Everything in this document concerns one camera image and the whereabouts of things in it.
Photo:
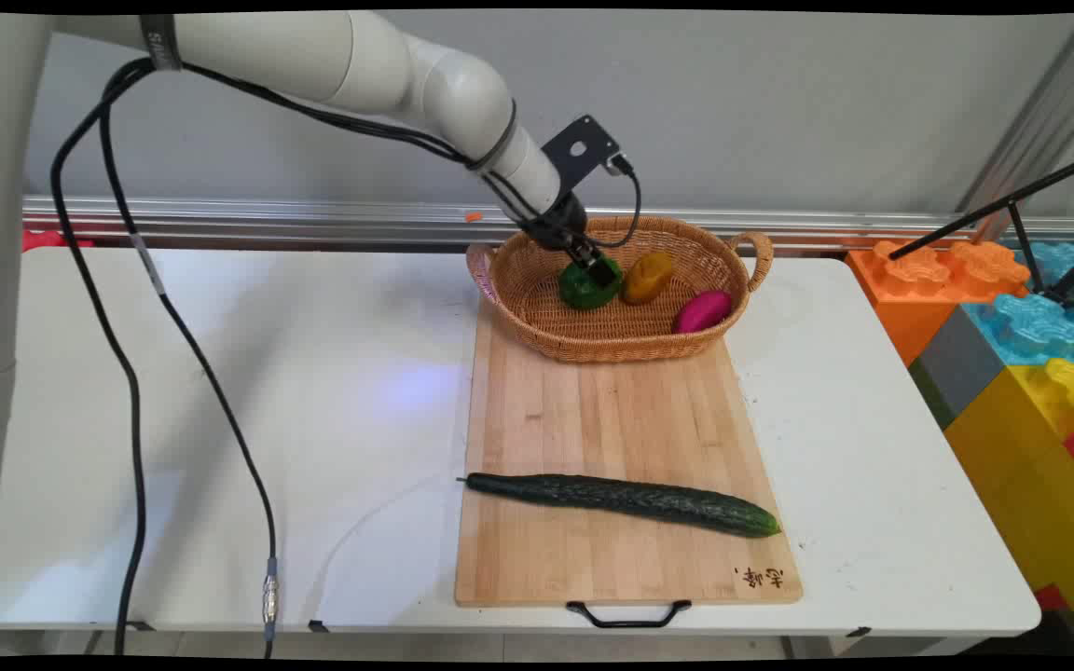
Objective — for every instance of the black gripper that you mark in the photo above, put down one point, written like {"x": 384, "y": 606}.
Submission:
{"x": 558, "y": 225}

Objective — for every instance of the green toy pepper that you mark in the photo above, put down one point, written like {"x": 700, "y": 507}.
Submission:
{"x": 586, "y": 288}

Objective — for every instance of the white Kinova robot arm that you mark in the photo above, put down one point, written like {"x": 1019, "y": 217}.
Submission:
{"x": 332, "y": 65}

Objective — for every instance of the orange-yellow toy vegetable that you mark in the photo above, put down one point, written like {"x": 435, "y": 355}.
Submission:
{"x": 647, "y": 277}

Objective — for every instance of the woven wicker basket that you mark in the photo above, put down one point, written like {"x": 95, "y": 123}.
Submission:
{"x": 612, "y": 326}

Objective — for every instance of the magenta toy vegetable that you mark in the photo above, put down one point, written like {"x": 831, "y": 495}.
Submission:
{"x": 703, "y": 311}

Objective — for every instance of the wooden cutting board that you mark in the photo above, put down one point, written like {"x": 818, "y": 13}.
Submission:
{"x": 612, "y": 438}

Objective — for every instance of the long green cucumber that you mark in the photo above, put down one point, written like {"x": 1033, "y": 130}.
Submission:
{"x": 626, "y": 499}

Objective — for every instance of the orange giant building block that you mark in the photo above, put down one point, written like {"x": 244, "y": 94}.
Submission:
{"x": 929, "y": 284}

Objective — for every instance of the grey giant building block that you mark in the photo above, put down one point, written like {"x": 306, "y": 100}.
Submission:
{"x": 956, "y": 368}

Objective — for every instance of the black tripod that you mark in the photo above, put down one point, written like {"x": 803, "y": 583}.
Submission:
{"x": 1031, "y": 224}

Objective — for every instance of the blue giant building block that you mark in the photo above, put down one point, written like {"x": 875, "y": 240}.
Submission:
{"x": 1040, "y": 317}

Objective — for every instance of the yellow giant building block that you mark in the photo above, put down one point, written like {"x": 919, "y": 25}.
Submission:
{"x": 1040, "y": 475}

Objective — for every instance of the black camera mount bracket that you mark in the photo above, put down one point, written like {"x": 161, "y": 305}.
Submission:
{"x": 580, "y": 151}

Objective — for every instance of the aluminium rail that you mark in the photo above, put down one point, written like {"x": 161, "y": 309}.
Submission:
{"x": 313, "y": 222}

